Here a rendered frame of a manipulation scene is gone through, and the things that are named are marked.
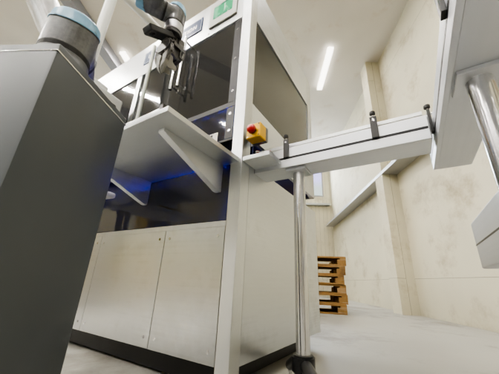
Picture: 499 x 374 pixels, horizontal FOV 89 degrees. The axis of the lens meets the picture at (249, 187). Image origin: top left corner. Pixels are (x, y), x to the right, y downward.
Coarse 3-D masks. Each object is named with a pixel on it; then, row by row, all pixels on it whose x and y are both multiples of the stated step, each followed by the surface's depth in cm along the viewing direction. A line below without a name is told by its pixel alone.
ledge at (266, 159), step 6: (246, 156) 109; (252, 156) 107; (258, 156) 106; (264, 156) 105; (270, 156) 105; (246, 162) 111; (252, 162) 111; (258, 162) 110; (264, 162) 110; (270, 162) 110; (276, 162) 109; (258, 168) 117
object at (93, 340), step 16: (80, 336) 138; (96, 336) 131; (112, 352) 121; (128, 352) 115; (144, 352) 110; (160, 352) 106; (272, 352) 121; (288, 352) 135; (160, 368) 103; (176, 368) 100; (192, 368) 96; (208, 368) 92; (240, 368) 99; (256, 368) 109
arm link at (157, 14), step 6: (138, 0) 97; (144, 0) 97; (150, 0) 96; (156, 0) 96; (162, 0) 98; (138, 6) 99; (144, 6) 98; (150, 6) 98; (156, 6) 99; (162, 6) 100; (150, 12) 101; (156, 12) 101; (162, 12) 101; (156, 18) 104; (162, 18) 103
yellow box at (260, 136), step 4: (256, 124) 111; (260, 124) 110; (256, 128) 111; (260, 128) 110; (264, 128) 113; (248, 132) 112; (256, 132) 110; (260, 132) 109; (264, 132) 113; (248, 136) 112; (252, 136) 110; (256, 136) 109; (260, 136) 109; (264, 136) 112; (248, 140) 113; (252, 140) 113; (256, 140) 112; (260, 140) 112; (264, 140) 112; (252, 144) 116; (256, 144) 116; (260, 144) 115
